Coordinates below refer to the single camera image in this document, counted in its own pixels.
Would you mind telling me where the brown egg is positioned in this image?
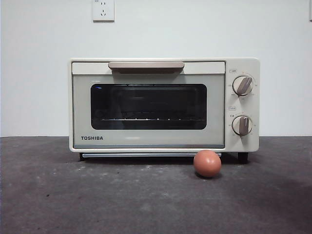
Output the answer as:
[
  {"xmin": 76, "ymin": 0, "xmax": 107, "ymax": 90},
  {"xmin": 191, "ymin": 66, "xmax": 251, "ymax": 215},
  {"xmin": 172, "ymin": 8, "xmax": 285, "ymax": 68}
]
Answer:
[{"xmin": 193, "ymin": 150, "xmax": 222, "ymax": 178}]

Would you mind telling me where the white wall socket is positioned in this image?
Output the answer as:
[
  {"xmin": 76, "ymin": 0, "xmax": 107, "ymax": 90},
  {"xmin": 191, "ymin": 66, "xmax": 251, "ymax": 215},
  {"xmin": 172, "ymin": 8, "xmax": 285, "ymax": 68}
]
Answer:
[{"xmin": 92, "ymin": 0, "xmax": 115, "ymax": 23}]

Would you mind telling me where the cream oven knob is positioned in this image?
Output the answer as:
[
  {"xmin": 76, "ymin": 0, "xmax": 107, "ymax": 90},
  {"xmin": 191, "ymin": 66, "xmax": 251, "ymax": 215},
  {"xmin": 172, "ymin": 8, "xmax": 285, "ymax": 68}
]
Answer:
[
  {"xmin": 232, "ymin": 76, "xmax": 254, "ymax": 97},
  {"xmin": 231, "ymin": 116, "xmax": 253, "ymax": 136}
]

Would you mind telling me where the cream Toshiba toaster oven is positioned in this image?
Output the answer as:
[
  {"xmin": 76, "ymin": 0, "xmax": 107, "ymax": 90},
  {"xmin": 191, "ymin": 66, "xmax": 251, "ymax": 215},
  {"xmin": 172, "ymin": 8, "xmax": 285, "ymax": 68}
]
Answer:
[{"xmin": 67, "ymin": 57, "xmax": 260, "ymax": 163}]

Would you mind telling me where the glass oven door with handle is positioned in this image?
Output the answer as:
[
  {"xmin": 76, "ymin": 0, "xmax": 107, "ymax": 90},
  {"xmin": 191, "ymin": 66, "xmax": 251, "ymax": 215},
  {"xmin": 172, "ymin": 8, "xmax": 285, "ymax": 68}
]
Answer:
[{"xmin": 72, "ymin": 61, "xmax": 226, "ymax": 149}]

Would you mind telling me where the silver crumb tray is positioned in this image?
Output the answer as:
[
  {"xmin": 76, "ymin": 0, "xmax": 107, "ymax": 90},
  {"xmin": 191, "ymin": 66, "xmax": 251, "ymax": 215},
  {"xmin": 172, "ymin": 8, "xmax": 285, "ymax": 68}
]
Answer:
[{"xmin": 82, "ymin": 153, "xmax": 222, "ymax": 158}]

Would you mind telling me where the wire oven rack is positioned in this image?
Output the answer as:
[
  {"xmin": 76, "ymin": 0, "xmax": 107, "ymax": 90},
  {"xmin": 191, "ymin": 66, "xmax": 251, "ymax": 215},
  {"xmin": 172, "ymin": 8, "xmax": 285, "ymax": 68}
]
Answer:
[{"xmin": 101, "ymin": 118, "xmax": 204, "ymax": 122}]

